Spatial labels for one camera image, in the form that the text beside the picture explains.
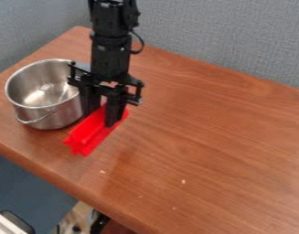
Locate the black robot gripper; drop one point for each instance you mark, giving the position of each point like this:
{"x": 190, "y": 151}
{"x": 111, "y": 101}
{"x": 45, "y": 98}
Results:
{"x": 105, "y": 78}

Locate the red plastic block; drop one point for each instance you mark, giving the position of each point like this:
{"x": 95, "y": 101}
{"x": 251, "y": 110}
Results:
{"x": 91, "y": 132}

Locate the metal pot with handle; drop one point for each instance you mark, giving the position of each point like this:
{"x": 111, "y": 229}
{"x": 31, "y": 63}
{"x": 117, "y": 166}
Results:
{"x": 44, "y": 100}

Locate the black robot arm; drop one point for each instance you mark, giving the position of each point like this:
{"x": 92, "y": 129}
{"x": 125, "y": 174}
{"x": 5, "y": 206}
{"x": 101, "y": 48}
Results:
{"x": 113, "y": 18}

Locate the beige object under table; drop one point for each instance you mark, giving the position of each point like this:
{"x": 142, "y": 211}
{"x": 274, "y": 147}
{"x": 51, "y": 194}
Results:
{"x": 83, "y": 220}

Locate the black chair frame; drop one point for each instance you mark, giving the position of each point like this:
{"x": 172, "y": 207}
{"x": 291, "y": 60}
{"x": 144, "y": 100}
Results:
{"x": 17, "y": 221}

